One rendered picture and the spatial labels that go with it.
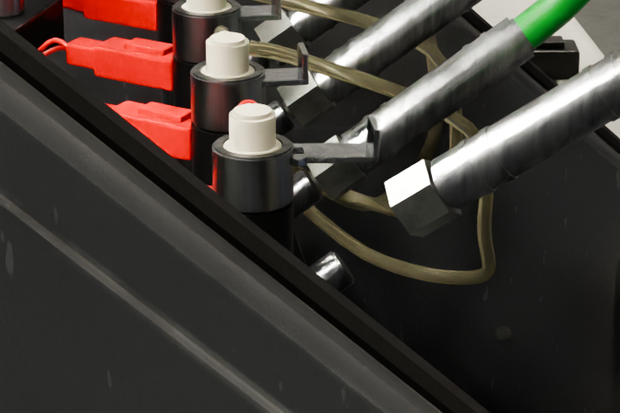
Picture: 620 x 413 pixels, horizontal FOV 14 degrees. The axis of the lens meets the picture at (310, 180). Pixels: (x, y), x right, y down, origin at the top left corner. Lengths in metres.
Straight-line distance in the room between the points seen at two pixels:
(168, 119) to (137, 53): 0.08
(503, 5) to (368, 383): 1.00
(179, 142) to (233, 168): 0.10
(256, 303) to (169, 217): 0.03
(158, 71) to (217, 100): 0.10
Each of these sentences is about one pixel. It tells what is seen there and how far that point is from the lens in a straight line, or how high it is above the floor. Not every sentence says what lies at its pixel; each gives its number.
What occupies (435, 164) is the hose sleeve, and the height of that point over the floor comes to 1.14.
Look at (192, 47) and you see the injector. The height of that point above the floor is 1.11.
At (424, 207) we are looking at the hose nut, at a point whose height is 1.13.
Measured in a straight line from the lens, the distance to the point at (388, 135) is 0.94.
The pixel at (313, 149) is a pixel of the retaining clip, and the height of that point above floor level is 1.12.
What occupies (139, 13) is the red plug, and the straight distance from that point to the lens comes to 1.10.
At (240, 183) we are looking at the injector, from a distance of 0.85.
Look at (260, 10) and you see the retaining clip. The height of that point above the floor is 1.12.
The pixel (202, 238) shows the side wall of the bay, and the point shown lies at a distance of 0.49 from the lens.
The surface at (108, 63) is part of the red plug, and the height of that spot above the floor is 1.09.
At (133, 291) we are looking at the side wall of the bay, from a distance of 0.49.
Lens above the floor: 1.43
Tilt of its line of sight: 21 degrees down
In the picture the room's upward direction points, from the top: straight up
